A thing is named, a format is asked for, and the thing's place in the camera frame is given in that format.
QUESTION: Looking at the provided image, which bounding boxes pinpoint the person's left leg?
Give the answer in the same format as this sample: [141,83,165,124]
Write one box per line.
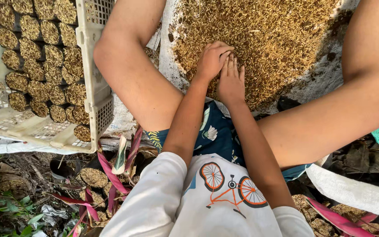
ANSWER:
[93,0,184,132]

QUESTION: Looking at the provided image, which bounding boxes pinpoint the person's left hand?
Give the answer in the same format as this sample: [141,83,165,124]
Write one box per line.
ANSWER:
[194,41,235,83]

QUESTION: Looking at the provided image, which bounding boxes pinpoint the white plastic crate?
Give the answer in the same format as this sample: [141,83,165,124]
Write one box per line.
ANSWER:
[0,0,115,154]

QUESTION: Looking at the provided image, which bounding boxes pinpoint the rows of husk-filled grow bags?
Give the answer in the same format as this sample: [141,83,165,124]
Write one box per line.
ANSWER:
[0,0,92,143]

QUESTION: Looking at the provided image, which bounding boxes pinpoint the person's right hand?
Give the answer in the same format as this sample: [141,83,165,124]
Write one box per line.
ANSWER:
[216,54,246,106]

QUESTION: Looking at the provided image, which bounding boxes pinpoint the cluster of husk-filled grow bags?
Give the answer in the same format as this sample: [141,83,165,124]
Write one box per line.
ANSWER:
[77,167,126,228]
[291,194,379,237]

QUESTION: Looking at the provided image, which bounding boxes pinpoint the white woven sack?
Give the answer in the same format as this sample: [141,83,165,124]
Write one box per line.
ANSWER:
[306,163,379,220]

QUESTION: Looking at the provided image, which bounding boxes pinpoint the red-leaved plant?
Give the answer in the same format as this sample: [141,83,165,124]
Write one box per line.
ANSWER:
[306,197,379,237]
[46,127,144,237]

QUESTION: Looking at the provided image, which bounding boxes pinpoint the empty black pot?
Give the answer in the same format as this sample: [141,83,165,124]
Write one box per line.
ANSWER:
[49,157,77,180]

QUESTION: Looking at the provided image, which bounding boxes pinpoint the person's leg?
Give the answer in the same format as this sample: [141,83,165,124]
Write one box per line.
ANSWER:
[93,0,184,132]
[257,0,379,170]

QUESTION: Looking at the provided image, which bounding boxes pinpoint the white bicycle print shirt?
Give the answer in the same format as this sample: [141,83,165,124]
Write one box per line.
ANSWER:
[99,152,316,237]

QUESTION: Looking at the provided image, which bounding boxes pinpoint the white woven ground sheet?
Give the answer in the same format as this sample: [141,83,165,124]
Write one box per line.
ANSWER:
[102,0,361,139]

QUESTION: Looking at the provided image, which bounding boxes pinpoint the crumpled grey plastic litter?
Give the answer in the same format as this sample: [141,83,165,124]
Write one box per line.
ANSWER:
[32,204,70,237]

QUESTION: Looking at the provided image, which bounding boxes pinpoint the person's right leg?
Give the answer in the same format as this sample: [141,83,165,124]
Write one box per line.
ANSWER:
[257,0,379,170]

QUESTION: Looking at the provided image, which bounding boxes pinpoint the blue floral shorts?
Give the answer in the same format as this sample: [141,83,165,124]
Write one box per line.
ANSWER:
[144,100,312,183]

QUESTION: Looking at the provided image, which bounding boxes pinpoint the black plastic bag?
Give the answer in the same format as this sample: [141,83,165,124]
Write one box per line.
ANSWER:
[276,96,302,113]

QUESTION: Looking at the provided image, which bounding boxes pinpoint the pile of rice husks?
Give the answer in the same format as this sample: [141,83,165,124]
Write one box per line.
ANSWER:
[171,0,342,111]

